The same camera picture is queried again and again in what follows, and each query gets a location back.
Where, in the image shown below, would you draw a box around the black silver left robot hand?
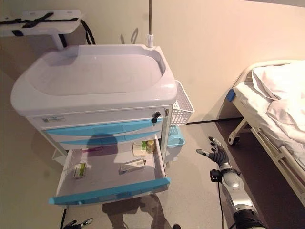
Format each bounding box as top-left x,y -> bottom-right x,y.
63,217 -> 94,229

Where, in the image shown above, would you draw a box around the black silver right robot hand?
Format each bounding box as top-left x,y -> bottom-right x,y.
196,136 -> 231,167

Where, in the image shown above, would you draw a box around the blue fronted cart drawer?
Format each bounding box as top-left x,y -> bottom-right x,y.
44,118 -> 164,142
58,130 -> 163,147
48,139 -> 172,206

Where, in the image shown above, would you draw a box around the white blue medicine box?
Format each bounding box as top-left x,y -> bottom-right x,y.
118,158 -> 147,175

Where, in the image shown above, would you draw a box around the green white medicine box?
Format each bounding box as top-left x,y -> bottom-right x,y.
72,162 -> 88,179

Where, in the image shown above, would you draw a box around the yellow medicine bottle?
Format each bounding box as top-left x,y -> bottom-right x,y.
145,140 -> 156,154

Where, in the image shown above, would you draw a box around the white medicine carton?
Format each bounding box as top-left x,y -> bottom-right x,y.
132,142 -> 147,157

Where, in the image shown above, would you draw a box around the green white drawer label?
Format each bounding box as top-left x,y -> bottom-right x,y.
42,116 -> 66,124

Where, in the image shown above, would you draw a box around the white locked cart drawer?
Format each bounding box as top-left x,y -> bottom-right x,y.
26,107 -> 167,131

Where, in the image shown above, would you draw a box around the blue lidded waste bin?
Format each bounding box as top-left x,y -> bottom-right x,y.
164,125 -> 186,163

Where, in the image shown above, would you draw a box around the blue bed corner tag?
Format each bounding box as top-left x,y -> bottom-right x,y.
226,89 -> 236,103

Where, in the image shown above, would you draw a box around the white plastic side basket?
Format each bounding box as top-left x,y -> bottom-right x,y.
171,80 -> 195,126

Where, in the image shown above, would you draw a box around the black cart keys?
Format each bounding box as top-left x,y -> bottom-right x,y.
152,111 -> 162,125

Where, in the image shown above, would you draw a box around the white bed duvet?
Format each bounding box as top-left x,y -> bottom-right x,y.
251,61 -> 305,153

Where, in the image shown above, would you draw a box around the white medical cart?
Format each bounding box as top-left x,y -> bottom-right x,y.
10,44 -> 179,207

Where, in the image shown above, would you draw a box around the metal IV pole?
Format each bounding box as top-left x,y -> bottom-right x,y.
145,0 -> 155,50

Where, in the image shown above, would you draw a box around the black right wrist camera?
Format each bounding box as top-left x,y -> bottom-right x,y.
209,168 -> 220,183

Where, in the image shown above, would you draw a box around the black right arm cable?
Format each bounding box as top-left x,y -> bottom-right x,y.
217,180 -> 226,229

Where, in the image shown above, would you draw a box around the white hospital bed frame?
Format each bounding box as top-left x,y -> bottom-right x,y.
223,59 -> 305,207

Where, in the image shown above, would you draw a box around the white bed side rail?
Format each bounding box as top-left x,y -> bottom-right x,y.
251,127 -> 305,191

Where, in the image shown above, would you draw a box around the white cart side bracket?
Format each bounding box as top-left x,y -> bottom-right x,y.
51,147 -> 69,167

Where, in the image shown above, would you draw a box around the black strap harness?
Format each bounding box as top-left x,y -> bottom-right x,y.
0,11 -> 96,46

